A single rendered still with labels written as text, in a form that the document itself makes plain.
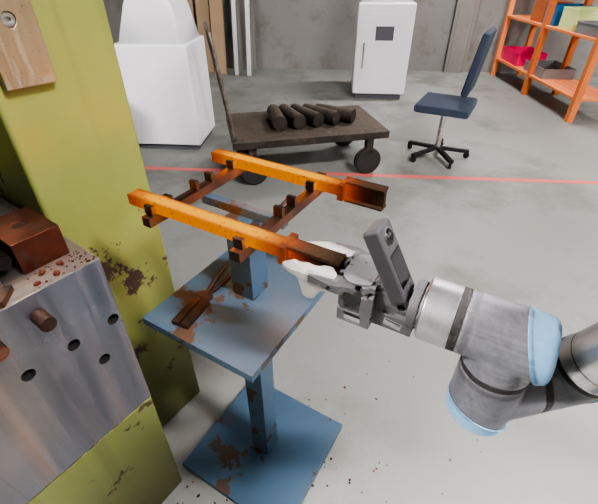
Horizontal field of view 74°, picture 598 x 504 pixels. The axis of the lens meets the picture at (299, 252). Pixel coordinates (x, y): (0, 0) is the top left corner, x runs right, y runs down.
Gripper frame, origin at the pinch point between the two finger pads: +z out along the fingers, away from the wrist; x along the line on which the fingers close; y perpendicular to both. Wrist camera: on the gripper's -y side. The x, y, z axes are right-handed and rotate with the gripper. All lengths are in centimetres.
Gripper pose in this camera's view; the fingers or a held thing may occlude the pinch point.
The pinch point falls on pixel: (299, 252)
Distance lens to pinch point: 62.7
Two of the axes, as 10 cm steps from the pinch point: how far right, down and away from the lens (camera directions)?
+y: 0.0, 8.1, 5.9
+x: 5.0, -5.1, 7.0
